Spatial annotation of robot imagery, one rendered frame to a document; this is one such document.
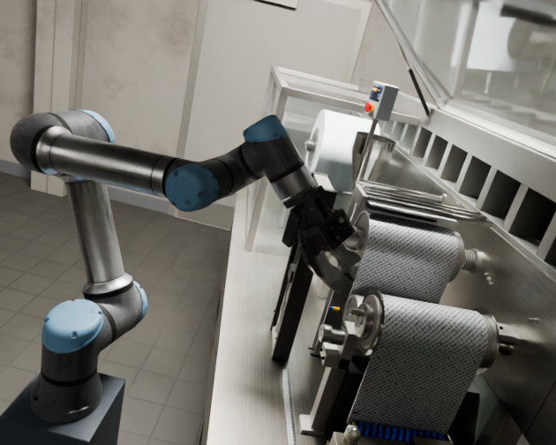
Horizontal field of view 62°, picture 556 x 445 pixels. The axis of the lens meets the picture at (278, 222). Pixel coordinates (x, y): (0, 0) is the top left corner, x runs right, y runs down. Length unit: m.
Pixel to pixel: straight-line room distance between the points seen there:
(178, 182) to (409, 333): 0.56
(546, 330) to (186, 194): 0.77
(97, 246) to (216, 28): 3.18
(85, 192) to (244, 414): 0.65
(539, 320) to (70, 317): 0.99
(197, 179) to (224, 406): 0.67
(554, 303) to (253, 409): 0.73
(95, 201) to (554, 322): 1.00
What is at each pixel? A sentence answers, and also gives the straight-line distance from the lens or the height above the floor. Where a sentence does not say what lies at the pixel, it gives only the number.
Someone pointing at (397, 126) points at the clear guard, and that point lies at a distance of 1.92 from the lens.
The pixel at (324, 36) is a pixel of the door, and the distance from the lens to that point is 4.03.
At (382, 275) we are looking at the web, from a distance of 1.20.
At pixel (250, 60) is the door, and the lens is 4.07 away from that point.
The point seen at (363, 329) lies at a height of 1.25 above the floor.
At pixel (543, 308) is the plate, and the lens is 1.12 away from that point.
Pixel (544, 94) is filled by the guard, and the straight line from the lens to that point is 1.11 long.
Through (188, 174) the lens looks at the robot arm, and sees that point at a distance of 0.76.
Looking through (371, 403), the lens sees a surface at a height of 1.08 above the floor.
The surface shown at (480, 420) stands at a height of 1.05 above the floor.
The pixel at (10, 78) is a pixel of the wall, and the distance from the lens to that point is 4.93.
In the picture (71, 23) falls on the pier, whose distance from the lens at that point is 4.34.
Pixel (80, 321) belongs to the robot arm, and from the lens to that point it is 1.08.
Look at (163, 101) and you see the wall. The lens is 4.33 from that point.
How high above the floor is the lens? 1.76
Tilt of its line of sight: 21 degrees down
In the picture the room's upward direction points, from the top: 14 degrees clockwise
